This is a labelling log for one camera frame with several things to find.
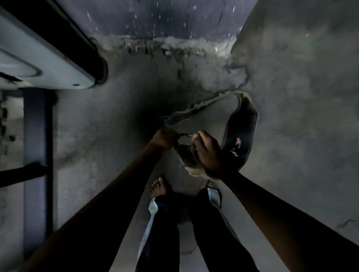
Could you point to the person's right hand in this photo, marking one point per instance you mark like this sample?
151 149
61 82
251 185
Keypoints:
210 157

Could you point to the person's left hand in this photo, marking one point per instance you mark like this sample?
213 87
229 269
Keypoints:
164 138

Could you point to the person's right fingers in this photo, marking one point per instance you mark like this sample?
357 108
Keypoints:
198 141

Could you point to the person's left fingers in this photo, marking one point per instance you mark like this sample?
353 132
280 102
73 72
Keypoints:
174 136

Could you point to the dark frayed cloth garment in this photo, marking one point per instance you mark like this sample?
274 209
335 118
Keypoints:
241 131

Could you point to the person's left forearm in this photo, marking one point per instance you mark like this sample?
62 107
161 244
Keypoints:
106 207

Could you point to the person's right forearm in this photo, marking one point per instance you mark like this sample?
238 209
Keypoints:
280 218

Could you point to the person's right foot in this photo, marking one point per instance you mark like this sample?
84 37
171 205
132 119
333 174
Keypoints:
209 185

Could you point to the person's foot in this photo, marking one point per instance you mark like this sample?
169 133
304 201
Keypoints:
209 185
159 187

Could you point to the person's left foot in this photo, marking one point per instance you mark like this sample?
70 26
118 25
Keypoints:
159 187

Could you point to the black trousers with white stripe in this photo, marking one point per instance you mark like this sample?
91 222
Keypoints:
165 238

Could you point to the dark metal crossbar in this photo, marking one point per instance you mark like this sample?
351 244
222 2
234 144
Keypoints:
22 174

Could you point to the white appliance with black trim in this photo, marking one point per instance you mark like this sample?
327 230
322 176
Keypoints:
42 47

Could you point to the dark metal post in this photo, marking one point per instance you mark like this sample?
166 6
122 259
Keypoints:
38 168

